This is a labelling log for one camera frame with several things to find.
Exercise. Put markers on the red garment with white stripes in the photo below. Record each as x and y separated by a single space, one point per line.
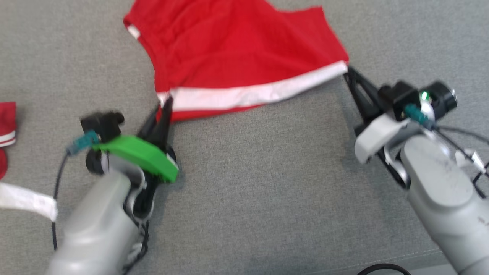
7 118

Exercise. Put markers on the grey fabric padded surface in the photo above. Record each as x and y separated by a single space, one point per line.
267 191

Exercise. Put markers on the red jersey with white trim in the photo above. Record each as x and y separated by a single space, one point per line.
229 46

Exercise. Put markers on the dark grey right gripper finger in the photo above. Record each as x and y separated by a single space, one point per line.
368 89
363 112

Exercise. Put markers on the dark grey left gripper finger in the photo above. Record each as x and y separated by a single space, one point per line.
152 128
165 126

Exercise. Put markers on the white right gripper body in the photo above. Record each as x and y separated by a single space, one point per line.
376 135

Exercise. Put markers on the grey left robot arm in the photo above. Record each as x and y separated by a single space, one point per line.
95 229

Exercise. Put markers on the dark red cloth piece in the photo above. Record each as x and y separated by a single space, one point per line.
3 164

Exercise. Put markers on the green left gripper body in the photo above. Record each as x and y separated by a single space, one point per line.
141 154

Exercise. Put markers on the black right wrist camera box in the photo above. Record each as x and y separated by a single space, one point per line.
399 97

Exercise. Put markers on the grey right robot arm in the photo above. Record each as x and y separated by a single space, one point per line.
439 183

